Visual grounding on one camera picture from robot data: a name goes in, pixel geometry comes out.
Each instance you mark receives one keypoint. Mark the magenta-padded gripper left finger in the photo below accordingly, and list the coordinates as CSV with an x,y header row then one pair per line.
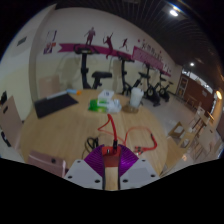
x,y
88,171

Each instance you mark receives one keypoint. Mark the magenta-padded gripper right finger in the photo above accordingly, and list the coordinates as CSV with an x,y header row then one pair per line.
x,y
136,171

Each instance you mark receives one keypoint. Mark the red charger block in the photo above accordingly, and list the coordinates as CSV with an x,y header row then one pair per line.
x,y
111,160

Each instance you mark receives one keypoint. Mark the brown round coaster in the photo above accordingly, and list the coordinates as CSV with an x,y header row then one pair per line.
x,y
128,109

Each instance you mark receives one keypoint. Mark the green wet wipes pack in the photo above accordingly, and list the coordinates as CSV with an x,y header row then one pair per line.
x,y
96,106

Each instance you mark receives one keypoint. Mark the black mouse pad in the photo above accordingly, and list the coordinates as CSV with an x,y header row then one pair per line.
x,y
55,105

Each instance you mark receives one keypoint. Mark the white tissue box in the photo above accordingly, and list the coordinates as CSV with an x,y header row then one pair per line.
x,y
106,94

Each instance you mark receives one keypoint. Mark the blue and orange pen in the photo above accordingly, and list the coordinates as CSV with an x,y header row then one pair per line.
x,y
74,91

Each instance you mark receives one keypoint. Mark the row of black exercise bikes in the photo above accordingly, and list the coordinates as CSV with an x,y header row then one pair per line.
x,y
85,73

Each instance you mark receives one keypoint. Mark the ceiling lights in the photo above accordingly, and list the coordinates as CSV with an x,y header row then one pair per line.
x,y
173,13

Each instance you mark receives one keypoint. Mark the magenta wall banner with figures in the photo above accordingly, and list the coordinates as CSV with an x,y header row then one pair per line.
x,y
68,47

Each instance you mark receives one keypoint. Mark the wall poster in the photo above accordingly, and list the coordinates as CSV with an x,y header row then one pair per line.
x,y
50,41

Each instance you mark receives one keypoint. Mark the wall air vent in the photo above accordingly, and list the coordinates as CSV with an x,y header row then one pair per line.
x,y
21,41

